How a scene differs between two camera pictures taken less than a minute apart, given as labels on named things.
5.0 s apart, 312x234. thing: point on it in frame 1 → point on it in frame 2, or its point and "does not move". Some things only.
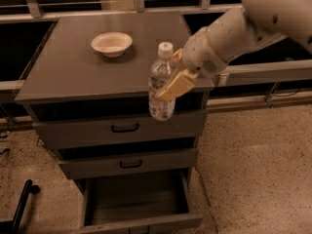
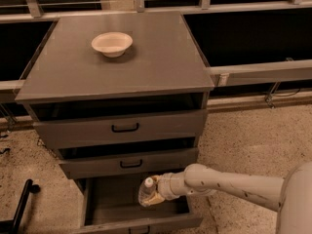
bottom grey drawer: (136, 204) does not move
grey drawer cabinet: (88, 96) does not move
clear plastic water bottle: (160, 109) → (146, 190)
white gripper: (199, 55) → (168, 185)
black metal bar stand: (13, 226) does not move
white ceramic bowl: (112, 44) does not move
